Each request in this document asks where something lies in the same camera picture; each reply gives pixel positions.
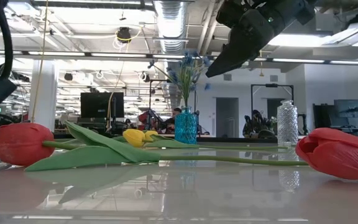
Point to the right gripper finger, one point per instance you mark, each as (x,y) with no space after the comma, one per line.
(247,40)

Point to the blue glass vase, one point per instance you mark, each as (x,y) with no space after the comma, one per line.
(185,127)

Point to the yellow artificial tulip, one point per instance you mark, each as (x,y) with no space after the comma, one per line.
(151,135)
(134,137)

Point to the red artificial tulip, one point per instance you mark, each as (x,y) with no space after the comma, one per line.
(337,155)
(20,143)

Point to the background black robot arm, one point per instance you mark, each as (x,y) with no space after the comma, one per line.
(255,121)

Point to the clear textured glass vase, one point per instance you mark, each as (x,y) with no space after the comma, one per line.
(287,124)

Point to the white pillar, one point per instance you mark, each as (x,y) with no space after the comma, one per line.
(43,93)

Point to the blue artificial flower bunch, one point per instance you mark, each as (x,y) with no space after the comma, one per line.
(186,84)

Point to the grey door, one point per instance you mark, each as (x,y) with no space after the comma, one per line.
(227,118)

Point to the person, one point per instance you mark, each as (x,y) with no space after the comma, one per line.
(176,112)

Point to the black computer monitor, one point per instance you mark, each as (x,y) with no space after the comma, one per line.
(101,105)

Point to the dark desk monitor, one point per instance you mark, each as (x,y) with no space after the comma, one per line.
(350,109)

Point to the black ceiling device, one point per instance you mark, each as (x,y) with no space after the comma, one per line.
(124,34)

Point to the black background rig frame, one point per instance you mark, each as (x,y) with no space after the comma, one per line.
(271,85)

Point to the silver ceiling air duct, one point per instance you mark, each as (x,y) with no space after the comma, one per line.
(170,25)

